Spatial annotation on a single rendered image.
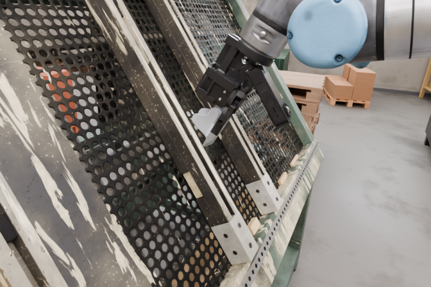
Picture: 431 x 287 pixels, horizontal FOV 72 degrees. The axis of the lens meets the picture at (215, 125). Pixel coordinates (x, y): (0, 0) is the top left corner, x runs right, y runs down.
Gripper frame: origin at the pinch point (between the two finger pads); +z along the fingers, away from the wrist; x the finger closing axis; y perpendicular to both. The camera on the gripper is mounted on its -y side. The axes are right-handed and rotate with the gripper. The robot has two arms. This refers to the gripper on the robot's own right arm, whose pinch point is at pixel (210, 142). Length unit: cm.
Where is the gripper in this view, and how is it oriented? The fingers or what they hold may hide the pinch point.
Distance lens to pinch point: 58.6
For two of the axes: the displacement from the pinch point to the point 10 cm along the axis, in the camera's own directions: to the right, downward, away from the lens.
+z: -4.9, 7.6, 4.3
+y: -8.3, -5.6, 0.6
